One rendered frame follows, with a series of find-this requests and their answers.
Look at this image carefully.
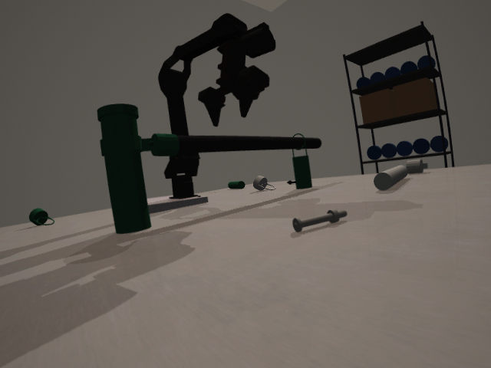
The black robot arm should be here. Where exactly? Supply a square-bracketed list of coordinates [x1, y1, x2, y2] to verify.
[158, 13, 275, 199]

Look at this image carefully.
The dark grey bolt with nut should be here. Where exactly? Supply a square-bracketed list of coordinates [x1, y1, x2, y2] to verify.
[292, 209, 348, 232]

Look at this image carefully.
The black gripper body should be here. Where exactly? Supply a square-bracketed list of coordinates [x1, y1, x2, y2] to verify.
[198, 56, 270, 104]

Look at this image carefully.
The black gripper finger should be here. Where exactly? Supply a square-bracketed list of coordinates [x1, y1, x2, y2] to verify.
[201, 97, 225, 127]
[237, 78, 265, 117]

